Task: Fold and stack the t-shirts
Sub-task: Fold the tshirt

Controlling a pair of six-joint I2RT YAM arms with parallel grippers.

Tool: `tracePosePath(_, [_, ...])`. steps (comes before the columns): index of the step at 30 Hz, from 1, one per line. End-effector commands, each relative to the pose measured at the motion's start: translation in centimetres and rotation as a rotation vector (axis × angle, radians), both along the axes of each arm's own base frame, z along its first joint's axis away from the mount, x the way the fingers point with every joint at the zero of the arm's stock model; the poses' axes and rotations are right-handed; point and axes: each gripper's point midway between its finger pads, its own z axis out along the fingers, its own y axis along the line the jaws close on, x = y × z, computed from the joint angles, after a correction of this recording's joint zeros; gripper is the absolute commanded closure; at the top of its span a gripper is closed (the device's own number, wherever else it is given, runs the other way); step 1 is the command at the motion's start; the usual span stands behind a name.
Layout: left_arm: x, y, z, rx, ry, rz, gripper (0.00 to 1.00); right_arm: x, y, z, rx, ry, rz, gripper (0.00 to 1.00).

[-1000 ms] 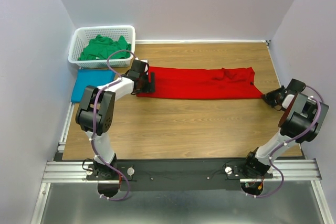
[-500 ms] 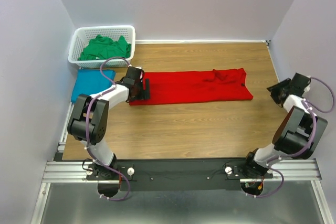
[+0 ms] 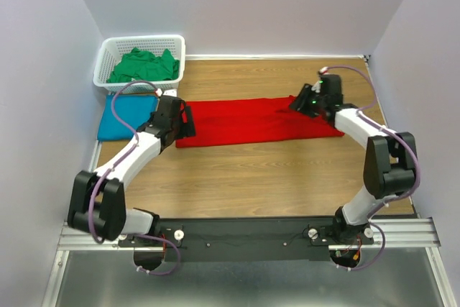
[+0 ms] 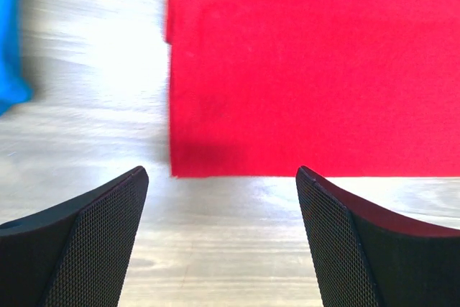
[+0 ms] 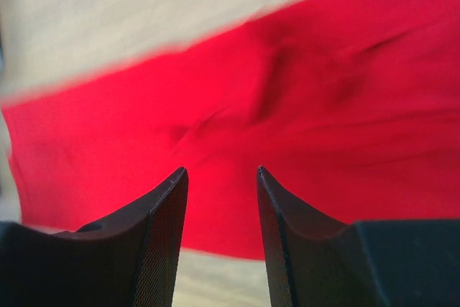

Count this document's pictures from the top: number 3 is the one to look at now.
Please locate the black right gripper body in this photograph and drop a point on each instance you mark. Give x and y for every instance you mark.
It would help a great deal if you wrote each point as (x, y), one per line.
(310, 101)

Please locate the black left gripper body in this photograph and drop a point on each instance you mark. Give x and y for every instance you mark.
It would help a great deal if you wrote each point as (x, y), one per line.
(184, 129)

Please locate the red t shirt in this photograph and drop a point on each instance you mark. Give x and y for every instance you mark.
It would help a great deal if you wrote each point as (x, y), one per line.
(235, 122)

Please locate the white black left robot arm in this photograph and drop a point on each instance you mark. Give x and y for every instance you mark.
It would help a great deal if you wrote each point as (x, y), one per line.
(97, 204)

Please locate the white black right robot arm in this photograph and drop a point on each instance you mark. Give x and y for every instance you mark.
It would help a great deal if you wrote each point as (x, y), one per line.
(390, 166)

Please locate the blue folded t shirt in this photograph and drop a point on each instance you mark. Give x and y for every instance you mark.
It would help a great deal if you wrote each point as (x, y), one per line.
(132, 109)

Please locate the white plastic laundry basket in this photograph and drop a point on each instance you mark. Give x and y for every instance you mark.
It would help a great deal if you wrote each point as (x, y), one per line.
(114, 48)

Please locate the green crumpled t shirt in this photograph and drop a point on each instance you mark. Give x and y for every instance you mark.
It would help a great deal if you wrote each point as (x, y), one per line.
(142, 65)

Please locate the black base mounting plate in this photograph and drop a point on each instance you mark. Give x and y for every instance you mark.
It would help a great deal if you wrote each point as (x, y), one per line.
(258, 239)

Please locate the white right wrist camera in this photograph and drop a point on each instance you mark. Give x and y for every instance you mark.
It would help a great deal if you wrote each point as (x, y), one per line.
(317, 86)

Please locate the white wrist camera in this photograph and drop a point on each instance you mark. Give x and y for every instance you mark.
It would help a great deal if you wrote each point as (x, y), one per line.
(317, 86)
(170, 92)

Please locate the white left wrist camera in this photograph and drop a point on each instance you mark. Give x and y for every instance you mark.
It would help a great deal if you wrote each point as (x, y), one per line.
(170, 92)

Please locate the white table edge rail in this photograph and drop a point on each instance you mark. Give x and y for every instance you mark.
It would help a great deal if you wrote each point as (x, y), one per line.
(191, 57)

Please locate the aluminium frame rail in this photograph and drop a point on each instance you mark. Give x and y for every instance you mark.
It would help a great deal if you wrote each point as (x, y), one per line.
(393, 233)

